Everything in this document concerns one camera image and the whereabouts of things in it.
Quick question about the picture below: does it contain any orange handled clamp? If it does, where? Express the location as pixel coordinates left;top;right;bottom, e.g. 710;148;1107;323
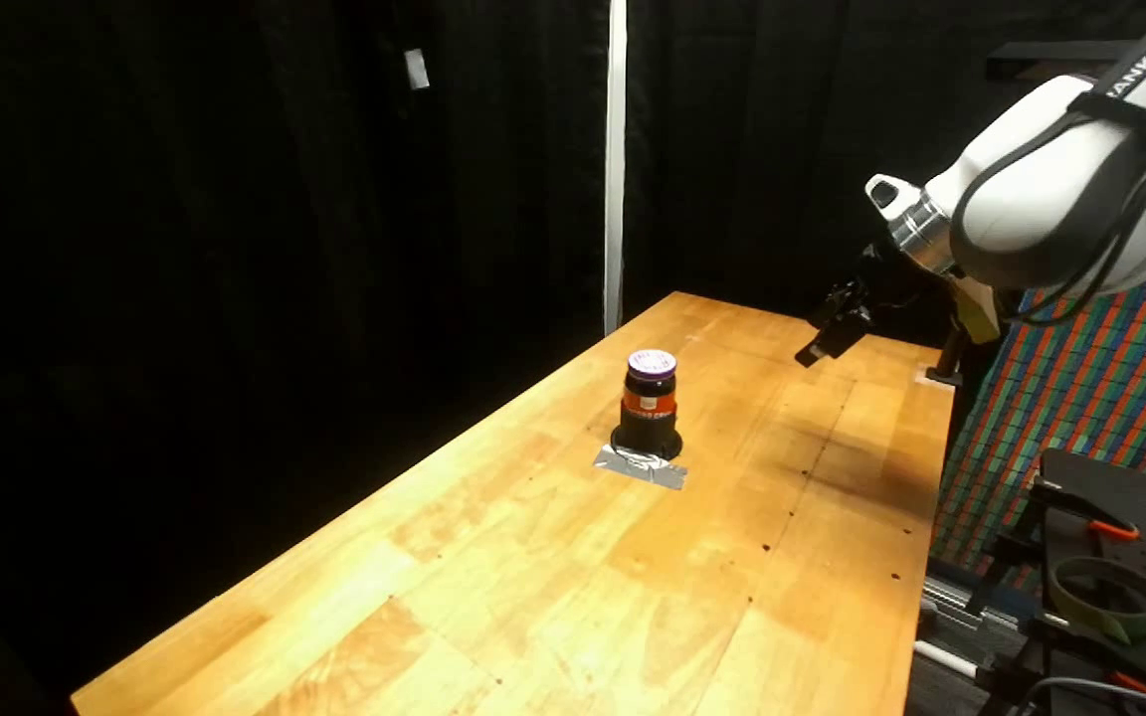
1032;478;1146;552

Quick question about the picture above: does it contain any yellow tag on wrist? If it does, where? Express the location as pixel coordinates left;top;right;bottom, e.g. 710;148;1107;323
949;272;1010;352

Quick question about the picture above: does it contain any dark jar with purple lid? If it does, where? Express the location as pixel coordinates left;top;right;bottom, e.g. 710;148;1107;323
610;347;687;466

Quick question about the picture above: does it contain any white tag on curtain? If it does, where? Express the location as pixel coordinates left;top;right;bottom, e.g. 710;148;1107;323
400;44;437;96

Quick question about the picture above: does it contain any aluminium rail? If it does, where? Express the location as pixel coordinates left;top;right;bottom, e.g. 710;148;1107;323
921;568;1019;686

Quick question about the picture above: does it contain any colourful striped cloth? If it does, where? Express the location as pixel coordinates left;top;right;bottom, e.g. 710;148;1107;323
933;144;1146;579

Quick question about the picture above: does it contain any pale tape roll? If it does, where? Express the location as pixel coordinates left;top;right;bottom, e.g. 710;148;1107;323
1042;548;1146;649

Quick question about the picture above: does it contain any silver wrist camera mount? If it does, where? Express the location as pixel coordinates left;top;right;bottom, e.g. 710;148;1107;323
861;166;965;278

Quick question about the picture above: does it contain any white vertical pole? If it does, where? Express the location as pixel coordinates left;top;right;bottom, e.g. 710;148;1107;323
597;0;632;337

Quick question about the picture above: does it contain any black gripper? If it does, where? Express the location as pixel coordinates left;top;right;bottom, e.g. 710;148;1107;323
792;250;921;372

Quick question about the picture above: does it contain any black camera stand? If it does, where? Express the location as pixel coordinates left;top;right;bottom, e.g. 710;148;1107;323
921;313;1004;392

